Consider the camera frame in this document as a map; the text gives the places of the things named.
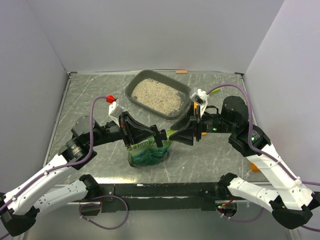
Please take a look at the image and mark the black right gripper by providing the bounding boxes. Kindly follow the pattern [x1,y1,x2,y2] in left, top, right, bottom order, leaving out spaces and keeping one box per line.
[168,101,235,146]

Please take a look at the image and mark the small orange block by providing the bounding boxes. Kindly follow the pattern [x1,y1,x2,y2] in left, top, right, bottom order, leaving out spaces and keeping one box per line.
[175,70,188,74]

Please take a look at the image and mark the green litter bag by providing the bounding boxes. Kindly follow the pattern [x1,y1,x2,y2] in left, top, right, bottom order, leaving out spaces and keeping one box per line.
[126,130,176,167]

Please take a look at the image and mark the beige cat litter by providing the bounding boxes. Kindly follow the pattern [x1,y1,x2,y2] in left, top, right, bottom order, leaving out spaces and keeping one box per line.
[131,78,183,116]

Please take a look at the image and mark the small green block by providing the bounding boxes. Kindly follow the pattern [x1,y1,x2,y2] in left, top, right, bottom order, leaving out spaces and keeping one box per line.
[210,88,221,95]

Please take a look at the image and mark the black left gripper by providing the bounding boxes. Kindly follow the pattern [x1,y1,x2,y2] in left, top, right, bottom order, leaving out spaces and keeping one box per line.
[88,111,156,148]

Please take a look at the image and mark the black T-shaped bracket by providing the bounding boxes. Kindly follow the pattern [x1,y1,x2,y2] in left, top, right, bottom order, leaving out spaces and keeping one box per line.
[150,124,168,148]

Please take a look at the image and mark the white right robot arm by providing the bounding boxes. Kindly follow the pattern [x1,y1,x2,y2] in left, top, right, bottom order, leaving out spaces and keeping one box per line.
[169,96,320,230]

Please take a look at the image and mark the dark grey litter box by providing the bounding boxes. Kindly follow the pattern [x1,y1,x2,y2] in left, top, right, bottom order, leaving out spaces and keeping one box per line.
[125,70,191,120]

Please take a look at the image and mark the orange plastic carrot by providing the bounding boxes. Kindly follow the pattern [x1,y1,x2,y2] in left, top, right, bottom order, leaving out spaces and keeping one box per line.
[250,162,260,173]

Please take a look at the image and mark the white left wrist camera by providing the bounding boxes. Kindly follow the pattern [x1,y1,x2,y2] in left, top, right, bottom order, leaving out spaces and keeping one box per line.
[106,94,124,127]

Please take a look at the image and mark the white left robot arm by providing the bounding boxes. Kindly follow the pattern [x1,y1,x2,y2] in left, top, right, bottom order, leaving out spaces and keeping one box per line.
[0,111,167,237]

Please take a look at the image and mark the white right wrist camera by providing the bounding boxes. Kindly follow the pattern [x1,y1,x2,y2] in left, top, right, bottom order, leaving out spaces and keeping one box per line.
[189,87,209,117]

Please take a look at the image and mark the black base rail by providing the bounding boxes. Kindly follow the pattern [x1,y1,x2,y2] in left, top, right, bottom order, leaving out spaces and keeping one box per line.
[82,182,233,213]

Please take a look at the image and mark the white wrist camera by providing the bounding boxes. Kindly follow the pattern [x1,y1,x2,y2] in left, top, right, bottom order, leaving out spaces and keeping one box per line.
[189,87,209,117]
[106,94,124,127]

